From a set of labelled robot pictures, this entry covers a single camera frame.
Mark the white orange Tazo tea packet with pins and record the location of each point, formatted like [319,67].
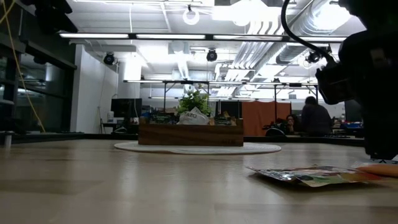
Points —
[379,170]
[192,118]

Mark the dark blackcurrant tea packet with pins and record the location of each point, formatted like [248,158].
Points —
[160,119]

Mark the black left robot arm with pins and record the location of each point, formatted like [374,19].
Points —
[53,15]

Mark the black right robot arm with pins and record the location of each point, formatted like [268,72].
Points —
[373,12]

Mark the yellow mango tea packet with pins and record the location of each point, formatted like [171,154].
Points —
[314,177]

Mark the wooden three-compartment tea box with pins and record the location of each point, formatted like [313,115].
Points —
[189,135]

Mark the person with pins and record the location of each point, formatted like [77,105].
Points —
[315,116]
[292,124]

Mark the orange partition panel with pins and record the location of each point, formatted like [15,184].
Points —
[258,118]

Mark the silver ceiling ducts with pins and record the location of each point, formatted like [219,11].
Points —
[264,53]

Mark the white round woven placemat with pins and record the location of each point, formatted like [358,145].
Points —
[199,150]

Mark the small green potted plant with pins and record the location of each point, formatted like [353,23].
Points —
[194,101]

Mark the black computer monitor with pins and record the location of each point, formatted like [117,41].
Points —
[126,108]

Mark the long ceiling light bar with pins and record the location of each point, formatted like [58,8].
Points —
[93,35]

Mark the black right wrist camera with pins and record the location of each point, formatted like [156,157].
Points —
[335,82]

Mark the background workstation frame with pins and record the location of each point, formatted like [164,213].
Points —
[217,82]

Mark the black metal table frame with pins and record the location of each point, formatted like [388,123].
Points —
[93,136]

